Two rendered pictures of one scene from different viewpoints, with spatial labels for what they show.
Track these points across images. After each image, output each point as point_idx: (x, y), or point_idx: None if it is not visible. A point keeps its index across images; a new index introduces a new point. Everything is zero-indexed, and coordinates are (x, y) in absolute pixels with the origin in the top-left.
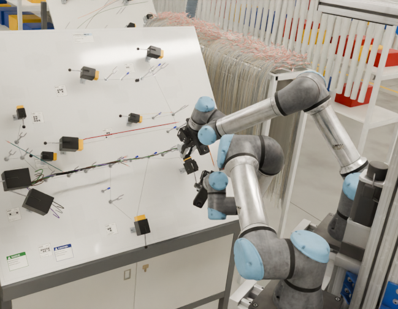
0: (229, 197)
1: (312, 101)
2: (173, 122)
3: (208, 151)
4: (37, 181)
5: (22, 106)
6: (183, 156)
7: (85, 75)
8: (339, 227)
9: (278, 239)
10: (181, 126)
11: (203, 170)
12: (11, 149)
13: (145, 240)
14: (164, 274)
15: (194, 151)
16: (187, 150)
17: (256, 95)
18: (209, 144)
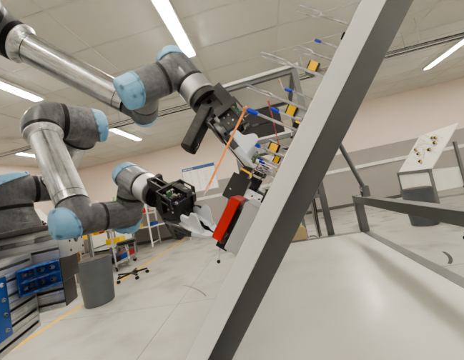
0: (111, 201)
1: None
2: (267, 102)
3: (181, 146)
4: (260, 173)
5: (295, 121)
6: (241, 163)
7: (305, 73)
8: None
9: (41, 175)
10: (290, 104)
11: (189, 183)
12: (265, 151)
13: (219, 253)
14: None
15: (237, 154)
16: (232, 151)
17: None
18: (139, 126)
